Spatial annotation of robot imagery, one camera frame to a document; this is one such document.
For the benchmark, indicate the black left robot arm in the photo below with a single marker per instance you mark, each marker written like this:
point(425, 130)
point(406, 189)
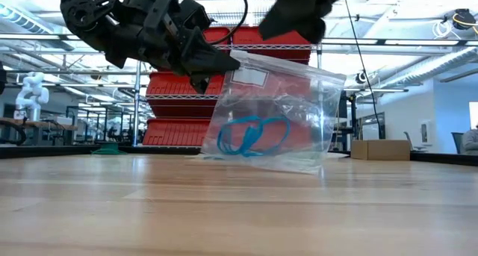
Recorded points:
point(89, 21)

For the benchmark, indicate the white ventilation duct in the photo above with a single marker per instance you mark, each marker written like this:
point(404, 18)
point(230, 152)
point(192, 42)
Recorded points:
point(429, 67)

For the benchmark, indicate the silver ventilation duct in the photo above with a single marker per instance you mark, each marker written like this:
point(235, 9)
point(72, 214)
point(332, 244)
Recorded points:
point(37, 24)

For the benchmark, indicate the brown cardboard box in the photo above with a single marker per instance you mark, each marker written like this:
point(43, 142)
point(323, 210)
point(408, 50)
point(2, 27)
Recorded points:
point(381, 150)

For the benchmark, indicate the person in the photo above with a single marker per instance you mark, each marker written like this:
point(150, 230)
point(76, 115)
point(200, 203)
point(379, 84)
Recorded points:
point(471, 140)

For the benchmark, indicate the white wall box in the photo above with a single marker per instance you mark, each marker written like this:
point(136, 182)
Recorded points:
point(425, 133)

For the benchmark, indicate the black aluminium table frame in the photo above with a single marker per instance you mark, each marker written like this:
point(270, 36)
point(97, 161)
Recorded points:
point(440, 158)

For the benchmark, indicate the round ceiling camera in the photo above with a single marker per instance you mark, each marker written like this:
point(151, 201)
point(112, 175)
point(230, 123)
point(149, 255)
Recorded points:
point(360, 78)

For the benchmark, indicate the black ceiling device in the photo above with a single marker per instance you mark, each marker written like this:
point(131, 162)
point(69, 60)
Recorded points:
point(463, 19)

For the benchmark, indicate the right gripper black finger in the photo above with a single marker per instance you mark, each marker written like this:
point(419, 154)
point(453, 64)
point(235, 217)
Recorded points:
point(291, 13)

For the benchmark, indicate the black monitor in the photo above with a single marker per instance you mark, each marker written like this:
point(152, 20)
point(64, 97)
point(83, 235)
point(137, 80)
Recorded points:
point(343, 105)

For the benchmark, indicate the green band far left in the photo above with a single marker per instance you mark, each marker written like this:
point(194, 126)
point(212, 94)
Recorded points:
point(108, 150)

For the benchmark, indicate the grey office chair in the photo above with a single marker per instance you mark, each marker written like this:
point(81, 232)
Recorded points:
point(411, 142)

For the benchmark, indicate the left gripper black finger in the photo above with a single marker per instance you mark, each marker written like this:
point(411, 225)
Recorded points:
point(209, 62)

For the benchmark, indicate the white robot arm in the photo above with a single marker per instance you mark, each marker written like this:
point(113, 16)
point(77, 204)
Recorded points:
point(31, 95)

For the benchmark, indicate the dark office chair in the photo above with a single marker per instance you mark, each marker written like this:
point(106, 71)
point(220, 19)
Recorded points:
point(456, 142)

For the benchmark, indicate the wooden workbench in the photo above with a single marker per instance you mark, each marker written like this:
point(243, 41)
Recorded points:
point(37, 125)

